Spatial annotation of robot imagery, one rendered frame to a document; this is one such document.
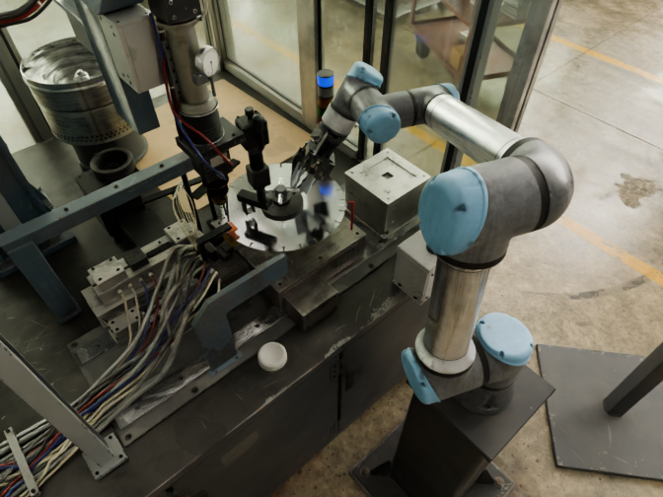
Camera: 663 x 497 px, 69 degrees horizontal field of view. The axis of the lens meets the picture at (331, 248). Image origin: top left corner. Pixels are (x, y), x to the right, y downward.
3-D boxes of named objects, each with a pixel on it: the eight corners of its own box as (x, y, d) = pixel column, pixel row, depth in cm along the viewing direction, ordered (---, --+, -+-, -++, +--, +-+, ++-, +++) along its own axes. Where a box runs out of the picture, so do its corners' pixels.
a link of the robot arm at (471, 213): (483, 396, 100) (560, 182, 63) (418, 420, 97) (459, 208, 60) (455, 351, 109) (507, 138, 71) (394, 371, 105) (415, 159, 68)
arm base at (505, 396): (526, 387, 113) (540, 366, 106) (486, 428, 107) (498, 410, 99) (475, 343, 121) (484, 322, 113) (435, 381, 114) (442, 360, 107)
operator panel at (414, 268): (456, 233, 146) (467, 196, 135) (485, 253, 141) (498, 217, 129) (391, 281, 134) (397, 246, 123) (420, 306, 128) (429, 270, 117)
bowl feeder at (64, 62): (135, 119, 185) (102, 25, 158) (175, 157, 170) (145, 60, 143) (55, 152, 172) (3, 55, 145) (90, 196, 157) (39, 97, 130)
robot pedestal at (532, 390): (512, 484, 169) (603, 391, 113) (436, 573, 152) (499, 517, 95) (426, 401, 189) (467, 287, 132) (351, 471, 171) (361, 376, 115)
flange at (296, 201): (253, 211, 123) (252, 204, 121) (272, 184, 130) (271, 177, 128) (292, 223, 120) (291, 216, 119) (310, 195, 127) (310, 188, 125)
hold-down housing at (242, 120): (265, 175, 114) (255, 99, 98) (275, 186, 111) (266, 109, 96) (244, 183, 112) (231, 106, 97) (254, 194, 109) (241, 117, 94)
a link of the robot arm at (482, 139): (625, 158, 66) (445, 67, 104) (557, 176, 63) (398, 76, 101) (603, 228, 73) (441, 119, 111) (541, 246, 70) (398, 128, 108)
